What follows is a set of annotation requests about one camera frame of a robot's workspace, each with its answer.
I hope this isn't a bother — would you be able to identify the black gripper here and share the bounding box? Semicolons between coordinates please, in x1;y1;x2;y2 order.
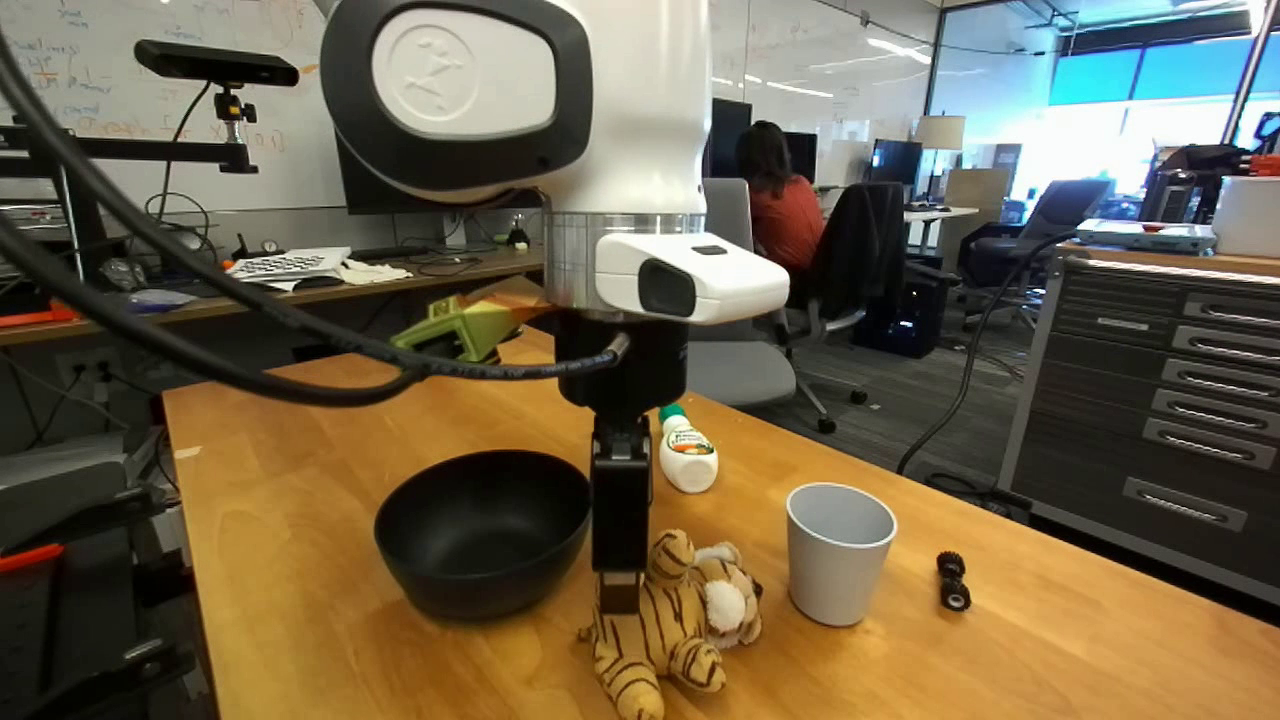
553;307;691;620

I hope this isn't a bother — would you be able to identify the striped tiger stuffed animal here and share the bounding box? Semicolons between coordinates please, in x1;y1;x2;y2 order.
577;526;767;720

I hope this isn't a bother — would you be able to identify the black bowl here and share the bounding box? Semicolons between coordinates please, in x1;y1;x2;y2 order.
374;448;595;626

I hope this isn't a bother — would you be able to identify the white bottle with green cap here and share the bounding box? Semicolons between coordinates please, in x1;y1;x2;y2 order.
651;401;725;500

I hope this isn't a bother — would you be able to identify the pale grey cup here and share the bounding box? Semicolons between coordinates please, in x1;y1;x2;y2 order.
780;482;904;633

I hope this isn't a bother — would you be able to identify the black computer tower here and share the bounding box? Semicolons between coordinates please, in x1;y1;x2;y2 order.
853;258;955;360

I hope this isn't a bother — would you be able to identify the person in red shirt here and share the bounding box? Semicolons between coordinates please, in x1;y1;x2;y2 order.
742;138;857;291

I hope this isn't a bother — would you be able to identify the black mesh office chair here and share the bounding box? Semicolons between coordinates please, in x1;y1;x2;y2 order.
786;175;912;435

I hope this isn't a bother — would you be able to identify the stack of papers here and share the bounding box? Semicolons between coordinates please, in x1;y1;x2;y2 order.
225;244;415;298

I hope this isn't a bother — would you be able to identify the white shade lamp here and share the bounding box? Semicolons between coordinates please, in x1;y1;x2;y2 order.
917;111;967;157

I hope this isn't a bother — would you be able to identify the grey drawer tool cabinet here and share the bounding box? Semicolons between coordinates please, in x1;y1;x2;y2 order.
997;244;1280;611

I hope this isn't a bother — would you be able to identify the wooden workbench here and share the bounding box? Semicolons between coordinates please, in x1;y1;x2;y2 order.
0;252;553;352

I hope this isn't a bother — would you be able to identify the white box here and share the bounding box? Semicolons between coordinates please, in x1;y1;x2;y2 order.
1208;173;1280;260

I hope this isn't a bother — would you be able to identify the black floor cable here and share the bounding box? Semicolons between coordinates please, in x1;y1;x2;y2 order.
893;326;990;482

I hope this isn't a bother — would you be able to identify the small black double ring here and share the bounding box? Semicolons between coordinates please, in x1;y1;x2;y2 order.
933;548;977;615

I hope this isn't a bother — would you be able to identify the thick black cable bundle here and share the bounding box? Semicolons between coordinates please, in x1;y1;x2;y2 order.
0;32;631;413

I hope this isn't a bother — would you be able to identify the black bar camera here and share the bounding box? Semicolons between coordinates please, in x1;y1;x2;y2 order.
134;38;306;91

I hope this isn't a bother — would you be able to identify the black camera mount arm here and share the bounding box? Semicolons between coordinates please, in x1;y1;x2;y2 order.
0;83;259;175

